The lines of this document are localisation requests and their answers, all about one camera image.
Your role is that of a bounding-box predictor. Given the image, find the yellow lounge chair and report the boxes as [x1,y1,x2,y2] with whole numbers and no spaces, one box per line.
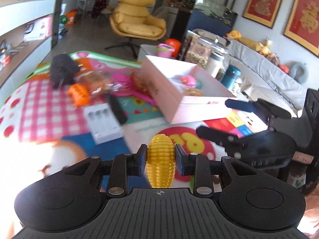
[104,0,166,58]

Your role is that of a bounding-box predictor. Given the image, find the teal thermos bottle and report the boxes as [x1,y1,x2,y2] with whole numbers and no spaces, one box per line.
[221,64,241,90]

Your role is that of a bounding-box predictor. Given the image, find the glass fish tank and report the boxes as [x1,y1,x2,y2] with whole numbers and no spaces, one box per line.
[181,0,237,28]

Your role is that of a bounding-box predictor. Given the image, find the packaged bread bag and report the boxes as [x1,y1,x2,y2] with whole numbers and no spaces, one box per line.
[76,71,122,97]

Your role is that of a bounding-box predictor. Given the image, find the grey neck pillow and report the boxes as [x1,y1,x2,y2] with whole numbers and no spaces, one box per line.
[289,62,309,85]

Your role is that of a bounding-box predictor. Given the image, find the white battery charger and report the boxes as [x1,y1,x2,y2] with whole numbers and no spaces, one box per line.
[83,104,124,145]

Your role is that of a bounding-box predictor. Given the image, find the orange toy pumpkin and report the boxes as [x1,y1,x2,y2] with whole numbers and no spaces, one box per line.
[67,84,90,107]

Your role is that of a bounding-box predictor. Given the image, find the yellow duck plush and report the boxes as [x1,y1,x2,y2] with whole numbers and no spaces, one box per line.
[226,30,263,52]

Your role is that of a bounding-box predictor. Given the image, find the red framed picture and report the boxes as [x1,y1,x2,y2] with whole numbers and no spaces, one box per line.
[284,0,319,56]
[242,0,282,29]

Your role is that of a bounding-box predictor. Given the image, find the black plush toy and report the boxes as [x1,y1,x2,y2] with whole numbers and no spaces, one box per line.
[50,53,81,90]

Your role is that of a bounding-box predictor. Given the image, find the pink plastic scoop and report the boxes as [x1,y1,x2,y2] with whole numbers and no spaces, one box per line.
[111,73,157,106]

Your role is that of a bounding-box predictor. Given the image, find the colourful play mat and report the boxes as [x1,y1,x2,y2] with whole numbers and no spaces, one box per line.
[0,50,273,195]

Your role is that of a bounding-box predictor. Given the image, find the red framed picture left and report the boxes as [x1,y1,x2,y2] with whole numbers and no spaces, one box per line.
[242,0,282,29]

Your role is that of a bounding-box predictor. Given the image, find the orange plastic container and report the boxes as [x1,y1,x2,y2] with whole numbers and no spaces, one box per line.
[164,38,181,57]

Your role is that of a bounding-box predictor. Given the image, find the red framed picture right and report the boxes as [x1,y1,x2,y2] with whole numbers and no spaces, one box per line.
[284,0,319,56]

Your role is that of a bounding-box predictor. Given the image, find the pink cardboard box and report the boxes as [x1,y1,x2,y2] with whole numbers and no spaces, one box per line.
[140,56,236,124]

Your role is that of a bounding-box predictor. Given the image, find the large glass nut jar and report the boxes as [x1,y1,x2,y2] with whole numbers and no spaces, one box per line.
[184,33,228,72]

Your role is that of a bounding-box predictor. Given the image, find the grey sofa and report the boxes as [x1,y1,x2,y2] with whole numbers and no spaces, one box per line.
[224,40,307,118]

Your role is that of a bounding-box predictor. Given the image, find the yellow toy corn cob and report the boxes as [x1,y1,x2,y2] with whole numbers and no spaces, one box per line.
[147,134,176,188]

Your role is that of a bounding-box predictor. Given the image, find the pink toy cup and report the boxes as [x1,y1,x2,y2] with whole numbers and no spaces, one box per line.
[156,43,175,58]

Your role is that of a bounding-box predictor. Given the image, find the black remote control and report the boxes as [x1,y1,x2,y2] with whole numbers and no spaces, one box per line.
[106,93,128,125]

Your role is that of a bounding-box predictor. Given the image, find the white SF parcel box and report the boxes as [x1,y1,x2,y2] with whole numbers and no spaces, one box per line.
[23,15,52,41]

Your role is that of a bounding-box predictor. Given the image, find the white thermos bottle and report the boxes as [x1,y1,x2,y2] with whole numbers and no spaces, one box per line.
[205,52,224,78]

